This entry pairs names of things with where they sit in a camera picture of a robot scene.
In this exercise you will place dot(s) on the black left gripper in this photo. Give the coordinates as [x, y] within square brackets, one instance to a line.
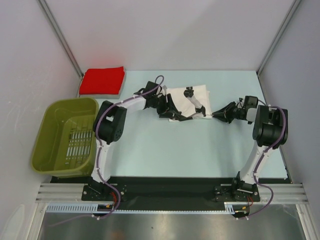
[163, 112]

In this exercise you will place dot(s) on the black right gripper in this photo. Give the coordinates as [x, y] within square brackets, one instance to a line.
[220, 114]

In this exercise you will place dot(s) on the white t shirt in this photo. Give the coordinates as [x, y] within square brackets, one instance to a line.
[192, 101]

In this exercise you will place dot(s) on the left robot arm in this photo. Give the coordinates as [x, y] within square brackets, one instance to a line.
[109, 124]

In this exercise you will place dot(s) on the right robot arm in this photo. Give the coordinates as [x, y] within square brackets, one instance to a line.
[270, 131]

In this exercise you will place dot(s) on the folded red t shirt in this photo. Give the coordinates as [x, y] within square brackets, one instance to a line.
[101, 80]

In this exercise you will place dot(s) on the olive green plastic bin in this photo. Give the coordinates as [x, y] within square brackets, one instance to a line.
[65, 146]

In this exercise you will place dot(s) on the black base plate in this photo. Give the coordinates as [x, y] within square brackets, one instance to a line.
[163, 193]

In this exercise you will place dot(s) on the white slotted cable duct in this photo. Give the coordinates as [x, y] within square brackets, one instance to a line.
[95, 208]

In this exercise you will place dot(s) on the aluminium frame post right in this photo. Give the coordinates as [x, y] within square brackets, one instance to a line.
[279, 35]

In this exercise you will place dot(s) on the aluminium frame post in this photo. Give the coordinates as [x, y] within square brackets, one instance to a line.
[279, 35]
[48, 14]

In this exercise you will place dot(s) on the aluminium front rail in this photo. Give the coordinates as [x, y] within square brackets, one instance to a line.
[75, 192]

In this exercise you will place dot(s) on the aluminium frame post left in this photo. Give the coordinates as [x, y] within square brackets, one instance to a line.
[48, 14]

